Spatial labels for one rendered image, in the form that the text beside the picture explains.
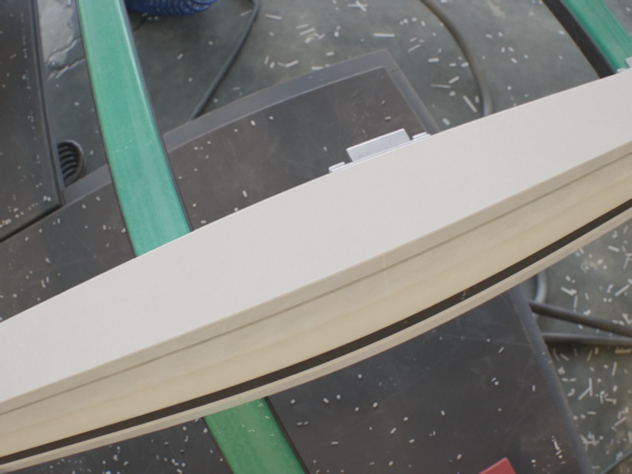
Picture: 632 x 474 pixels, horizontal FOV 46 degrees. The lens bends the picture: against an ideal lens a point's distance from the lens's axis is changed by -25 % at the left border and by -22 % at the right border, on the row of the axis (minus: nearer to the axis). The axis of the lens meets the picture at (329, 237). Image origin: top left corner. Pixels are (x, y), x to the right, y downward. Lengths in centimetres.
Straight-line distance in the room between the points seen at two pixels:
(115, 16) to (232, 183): 28
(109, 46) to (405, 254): 26
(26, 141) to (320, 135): 33
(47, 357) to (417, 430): 40
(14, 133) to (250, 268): 57
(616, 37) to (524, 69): 104
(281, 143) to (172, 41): 88
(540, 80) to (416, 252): 122
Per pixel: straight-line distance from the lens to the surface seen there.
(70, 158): 100
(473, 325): 74
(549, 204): 44
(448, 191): 40
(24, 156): 88
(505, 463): 68
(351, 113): 82
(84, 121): 160
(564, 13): 60
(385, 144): 41
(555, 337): 136
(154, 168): 50
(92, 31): 58
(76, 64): 171
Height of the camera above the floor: 129
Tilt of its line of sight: 67 degrees down
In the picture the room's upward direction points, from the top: 5 degrees counter-clockwise
